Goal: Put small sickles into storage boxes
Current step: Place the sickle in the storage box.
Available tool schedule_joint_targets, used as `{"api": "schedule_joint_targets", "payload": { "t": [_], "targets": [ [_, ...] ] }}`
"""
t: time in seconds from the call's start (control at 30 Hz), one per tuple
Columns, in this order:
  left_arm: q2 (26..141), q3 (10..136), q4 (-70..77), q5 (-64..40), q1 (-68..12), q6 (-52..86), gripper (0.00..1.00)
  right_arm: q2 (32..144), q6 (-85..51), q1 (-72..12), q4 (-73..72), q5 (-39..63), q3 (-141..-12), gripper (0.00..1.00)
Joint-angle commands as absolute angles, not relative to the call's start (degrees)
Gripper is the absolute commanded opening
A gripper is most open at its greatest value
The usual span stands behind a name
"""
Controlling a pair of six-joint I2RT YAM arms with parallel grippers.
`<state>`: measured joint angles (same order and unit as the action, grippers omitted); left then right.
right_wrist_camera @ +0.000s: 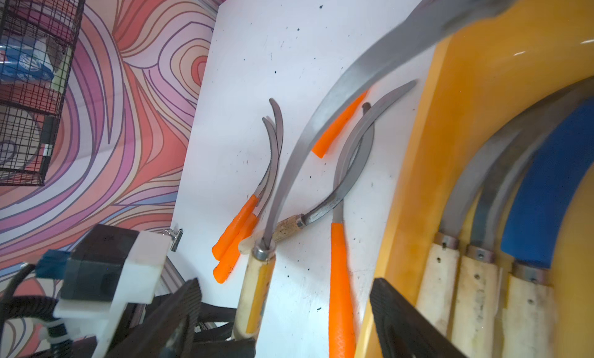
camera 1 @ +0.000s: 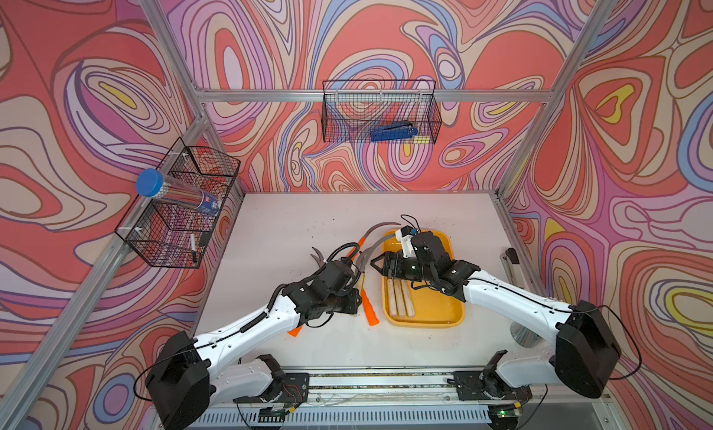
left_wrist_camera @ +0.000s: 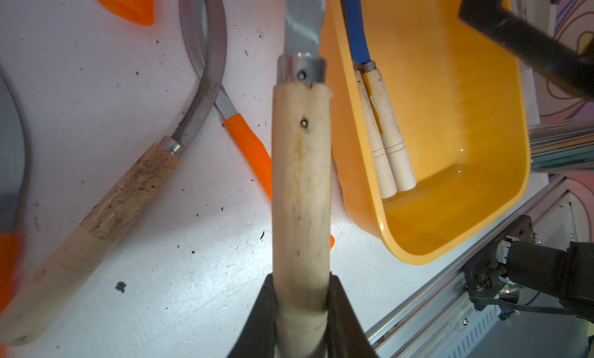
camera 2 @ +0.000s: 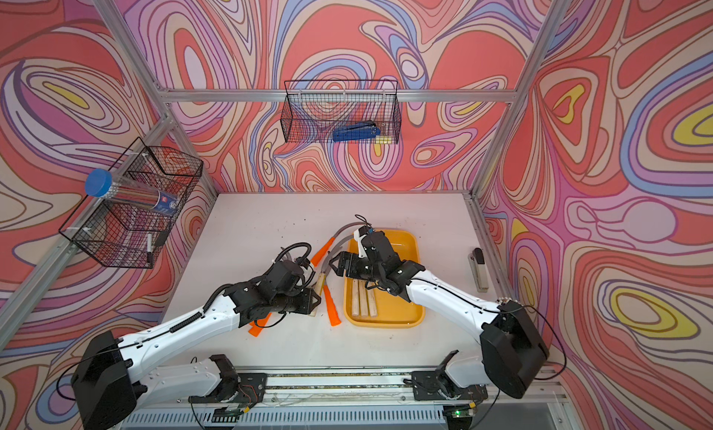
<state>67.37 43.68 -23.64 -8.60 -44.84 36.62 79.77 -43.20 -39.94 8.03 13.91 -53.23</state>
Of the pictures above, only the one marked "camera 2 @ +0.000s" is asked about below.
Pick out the yellow plastic tray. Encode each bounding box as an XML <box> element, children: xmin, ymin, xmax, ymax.
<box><xmin>342</xmin><ymin>228</ymin><xmax>425</xmax><ymax>329</ymax></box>

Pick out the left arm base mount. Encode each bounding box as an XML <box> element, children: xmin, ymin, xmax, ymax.
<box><xmin>189</xmin><ymin>354</ymin><xmax>268</xmax><ymax>407</ymax></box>

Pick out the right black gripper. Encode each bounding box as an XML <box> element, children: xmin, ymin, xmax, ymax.
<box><xmin>329</xmin><ymin>252</ymin><xmax>384</xmax><ymax>281</ymax></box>

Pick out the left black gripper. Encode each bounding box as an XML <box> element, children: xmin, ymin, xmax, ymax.
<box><xmin>271</xmin><ymin>287</ymin><xmax>325</xmax><ymax>314</ymax></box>

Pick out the clear tube with blue cap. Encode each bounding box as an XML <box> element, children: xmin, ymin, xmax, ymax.
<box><xmin>85</xmin><ymin>169</ymin><xmax>178</xmax><ymax>216</ymax></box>

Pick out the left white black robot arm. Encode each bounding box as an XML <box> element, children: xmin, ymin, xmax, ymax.
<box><xmin>71</xmin><ymin>257</ymin><xmax>320</xmax><ymax>429</ymax></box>

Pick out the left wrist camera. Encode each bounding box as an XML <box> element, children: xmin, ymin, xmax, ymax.
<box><xmin>295</xmin><ymin>257</ymin><xmax>312</xmax><ymax>270</ymax></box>

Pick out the black wire basket wall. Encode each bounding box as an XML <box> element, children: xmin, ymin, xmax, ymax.
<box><xmin>59</xmin><ymin>139</ymin><xmax>204</xmax><ymax>268</ymax></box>
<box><xmin>280</xmin><ymin>78</ymin><xmax>402</xmax><ymax>144</ymax></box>

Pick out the blue tool in basket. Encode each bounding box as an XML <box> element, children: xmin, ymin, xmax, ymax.
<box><xmin>332</xmin><ymin>121</ymin><xmax>382</xmax><ymax>142</ymax></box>

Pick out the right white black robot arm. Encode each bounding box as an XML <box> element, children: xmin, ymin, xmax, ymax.
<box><xmin>327</xmin><ymin>227</ymin><xmax>550</xmax><ymax>400</ymax></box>

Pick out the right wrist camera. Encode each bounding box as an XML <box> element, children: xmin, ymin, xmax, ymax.
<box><xmin>354</xmin><ymin>224</ymin><xmax>374</xmax><ymax>242</ymax></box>

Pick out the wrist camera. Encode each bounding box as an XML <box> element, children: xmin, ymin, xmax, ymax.
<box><xmin>354</xmin><ymin>224</ymin><xmax>374</xmax><ymax>242</ymax></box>
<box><xmin>295</xmin><ymin>257</ymin><xmax>312</xmax><ymax>270</ymax></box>

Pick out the black wire basket left wall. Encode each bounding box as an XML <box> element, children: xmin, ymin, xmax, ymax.
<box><xmin>59</xmin><ymin>139</ymin><xmax>204</xmax><ymax>268</ymax></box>

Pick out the black wire basket back wall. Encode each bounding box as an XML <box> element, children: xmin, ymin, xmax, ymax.
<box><xmin>280</xmin><ymin>78</ymin><xmax>402</xmax><ymax>144</ymax></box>

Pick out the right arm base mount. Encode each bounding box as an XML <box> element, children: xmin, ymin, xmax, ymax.
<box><xmin>402</xmin><ymin>350</ymin><xmax>488</xmax><ymax>404</ymax></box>

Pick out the blue blade wooden sickle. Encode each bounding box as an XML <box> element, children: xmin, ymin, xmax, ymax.
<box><xmin>359</xmin><ymin>281</ymin><xmax>378</xmax><ymax>318</ymax></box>

